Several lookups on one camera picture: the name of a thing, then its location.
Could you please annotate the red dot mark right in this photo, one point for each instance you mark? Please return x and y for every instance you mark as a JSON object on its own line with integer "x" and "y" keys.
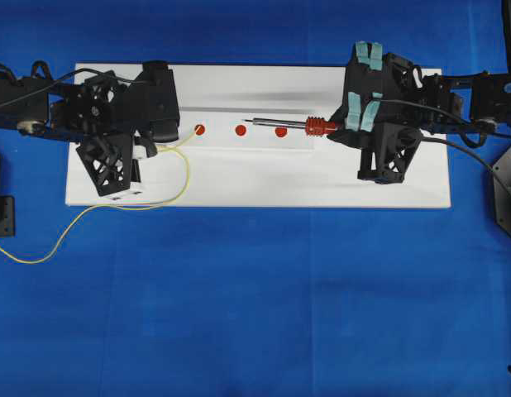
{"x": 281, "y": 131}

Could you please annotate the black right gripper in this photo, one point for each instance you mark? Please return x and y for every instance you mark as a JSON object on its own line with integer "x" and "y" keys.
{"x": 371, "y": 75}

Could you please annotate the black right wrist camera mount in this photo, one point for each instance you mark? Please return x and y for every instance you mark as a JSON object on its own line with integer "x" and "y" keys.
{"x": 387, "y": 152}

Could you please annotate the blue table cloth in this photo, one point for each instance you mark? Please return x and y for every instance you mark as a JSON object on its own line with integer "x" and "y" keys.
{"x": 251, "y": 302}

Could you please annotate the red dot mark middle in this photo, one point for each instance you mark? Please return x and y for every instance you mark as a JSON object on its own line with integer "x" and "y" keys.
{"x": 240, "y": 130}

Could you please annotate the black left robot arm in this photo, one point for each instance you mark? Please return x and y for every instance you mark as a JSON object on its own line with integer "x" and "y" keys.
{"x": 25, "y": 102}

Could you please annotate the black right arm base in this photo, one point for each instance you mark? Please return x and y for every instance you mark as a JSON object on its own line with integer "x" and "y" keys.
{"x": 502, "y": 194}

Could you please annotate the red dot mark left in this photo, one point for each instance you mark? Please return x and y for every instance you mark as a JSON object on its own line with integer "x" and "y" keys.
{"x": 199, "y": 129}

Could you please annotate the white board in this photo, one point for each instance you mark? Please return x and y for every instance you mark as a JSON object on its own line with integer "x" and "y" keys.
{"x": 221, "y": 169}

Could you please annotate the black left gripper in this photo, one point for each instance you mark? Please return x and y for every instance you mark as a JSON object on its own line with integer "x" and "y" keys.
{"x": 106, "y": 105}

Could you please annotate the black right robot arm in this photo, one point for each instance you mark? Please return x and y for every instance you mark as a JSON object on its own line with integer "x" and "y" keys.
{"x": 470, "y": 106}

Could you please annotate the red dot mark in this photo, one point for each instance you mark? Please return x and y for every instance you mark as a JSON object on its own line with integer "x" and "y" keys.
{"x": 199, "y": 129}
{"x": 281, "y": 131}
{"x": 240, "y": 130}

